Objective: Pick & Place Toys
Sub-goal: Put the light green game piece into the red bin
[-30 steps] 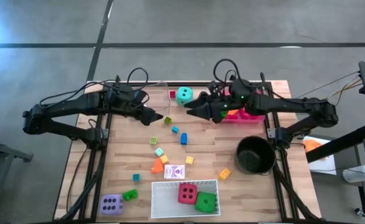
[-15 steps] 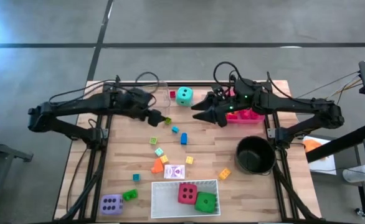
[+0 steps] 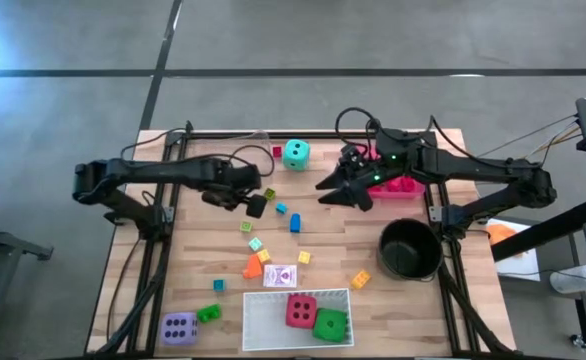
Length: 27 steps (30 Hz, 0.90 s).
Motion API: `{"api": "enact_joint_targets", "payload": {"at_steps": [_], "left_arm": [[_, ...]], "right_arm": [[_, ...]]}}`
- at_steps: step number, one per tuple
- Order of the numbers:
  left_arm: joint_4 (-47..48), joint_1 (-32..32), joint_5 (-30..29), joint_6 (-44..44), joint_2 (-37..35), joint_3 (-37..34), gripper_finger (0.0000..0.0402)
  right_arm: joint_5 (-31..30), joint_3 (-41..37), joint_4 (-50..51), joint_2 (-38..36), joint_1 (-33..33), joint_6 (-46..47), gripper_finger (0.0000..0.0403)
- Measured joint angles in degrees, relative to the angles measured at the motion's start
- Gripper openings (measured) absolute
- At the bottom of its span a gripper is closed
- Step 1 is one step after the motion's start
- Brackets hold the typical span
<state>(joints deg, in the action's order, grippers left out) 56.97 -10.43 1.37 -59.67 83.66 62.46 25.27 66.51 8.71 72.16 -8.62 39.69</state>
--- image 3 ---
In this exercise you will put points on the green large stud block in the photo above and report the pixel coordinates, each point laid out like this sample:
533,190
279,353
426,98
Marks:
208,313

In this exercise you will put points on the clear plastic tray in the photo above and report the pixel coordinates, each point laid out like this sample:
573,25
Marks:
213,147

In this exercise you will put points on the black metal cart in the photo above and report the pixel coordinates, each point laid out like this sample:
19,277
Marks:
18,245

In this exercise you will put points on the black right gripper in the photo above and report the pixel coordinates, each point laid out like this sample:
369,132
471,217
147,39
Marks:
373,172

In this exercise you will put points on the white mesh basket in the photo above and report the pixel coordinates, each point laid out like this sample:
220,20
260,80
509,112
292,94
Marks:
263,320

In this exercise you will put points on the caster wheel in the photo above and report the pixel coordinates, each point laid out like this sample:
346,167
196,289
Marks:
579,341

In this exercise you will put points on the grey mounting plate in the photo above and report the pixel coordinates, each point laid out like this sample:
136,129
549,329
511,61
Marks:
435,213
168,214

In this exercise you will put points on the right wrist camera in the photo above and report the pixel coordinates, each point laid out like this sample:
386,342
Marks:
351,157

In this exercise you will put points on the green foam die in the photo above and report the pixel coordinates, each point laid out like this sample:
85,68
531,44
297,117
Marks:
340,320

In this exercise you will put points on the white crumpled bag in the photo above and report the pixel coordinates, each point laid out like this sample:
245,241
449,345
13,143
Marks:
570,282

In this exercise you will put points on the small mint brick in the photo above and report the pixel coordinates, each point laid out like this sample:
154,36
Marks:
255,244

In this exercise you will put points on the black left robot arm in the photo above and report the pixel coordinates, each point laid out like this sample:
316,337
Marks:
148,170

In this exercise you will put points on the red large stud block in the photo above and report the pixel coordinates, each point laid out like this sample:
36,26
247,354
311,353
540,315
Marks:
409,184
394,185

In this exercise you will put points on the orange large block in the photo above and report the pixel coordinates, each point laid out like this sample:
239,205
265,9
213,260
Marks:
253,270

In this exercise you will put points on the orange object on paper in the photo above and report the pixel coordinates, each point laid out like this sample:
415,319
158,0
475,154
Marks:
502,233

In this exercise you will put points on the tall blue block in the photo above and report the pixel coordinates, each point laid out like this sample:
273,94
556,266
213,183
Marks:
295,223

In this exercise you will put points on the small pale yellow brick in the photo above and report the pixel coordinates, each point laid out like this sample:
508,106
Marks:
263,256

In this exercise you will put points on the pink plastic bin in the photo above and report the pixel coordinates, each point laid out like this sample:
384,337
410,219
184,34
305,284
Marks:
413,194

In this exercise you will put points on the small light green brick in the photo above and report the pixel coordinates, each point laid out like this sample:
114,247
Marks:
246,226

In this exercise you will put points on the small dark red brick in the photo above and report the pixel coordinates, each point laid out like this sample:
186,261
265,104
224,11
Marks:
277,151

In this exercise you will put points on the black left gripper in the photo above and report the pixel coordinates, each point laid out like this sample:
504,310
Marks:
238,177

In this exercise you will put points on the white paper sheet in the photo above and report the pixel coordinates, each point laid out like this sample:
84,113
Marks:
523,265

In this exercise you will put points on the black stand beam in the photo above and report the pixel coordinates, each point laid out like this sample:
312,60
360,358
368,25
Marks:
548,229

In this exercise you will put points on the purple foam die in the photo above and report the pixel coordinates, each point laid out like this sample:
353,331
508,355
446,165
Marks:
179,328

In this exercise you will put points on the small olive green brick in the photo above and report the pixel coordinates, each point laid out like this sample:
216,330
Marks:
270,194

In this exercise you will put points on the black cooking pot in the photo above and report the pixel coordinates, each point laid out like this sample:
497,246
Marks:
408,250

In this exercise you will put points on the small blue brick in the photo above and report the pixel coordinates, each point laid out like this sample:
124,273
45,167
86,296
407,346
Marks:
281,208

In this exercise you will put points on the teal foam die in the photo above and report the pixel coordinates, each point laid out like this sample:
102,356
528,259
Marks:
295,161

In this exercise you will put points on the yellow two-stud brick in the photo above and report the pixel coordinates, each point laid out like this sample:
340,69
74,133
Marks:
360,280

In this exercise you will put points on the small teal brick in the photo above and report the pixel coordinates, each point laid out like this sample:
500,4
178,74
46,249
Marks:
218,285

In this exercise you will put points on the red foam die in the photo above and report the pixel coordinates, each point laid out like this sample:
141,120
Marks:
301,310

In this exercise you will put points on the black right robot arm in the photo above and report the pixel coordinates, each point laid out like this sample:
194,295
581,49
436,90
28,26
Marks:
473,167

